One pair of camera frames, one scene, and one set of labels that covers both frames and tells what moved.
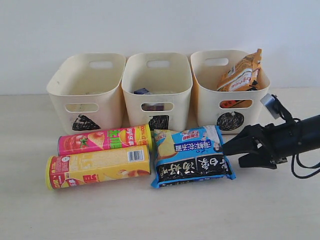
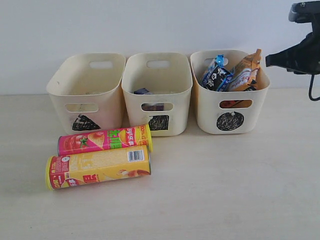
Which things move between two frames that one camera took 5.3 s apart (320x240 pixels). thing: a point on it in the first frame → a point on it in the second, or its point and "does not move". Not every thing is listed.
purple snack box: (153, 106) does not move
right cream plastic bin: (233, 111) does not move
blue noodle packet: (191, 155) → (217, 77)
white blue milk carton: (142, 91) does not move
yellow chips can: (73, 170) does not move
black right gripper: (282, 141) → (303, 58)
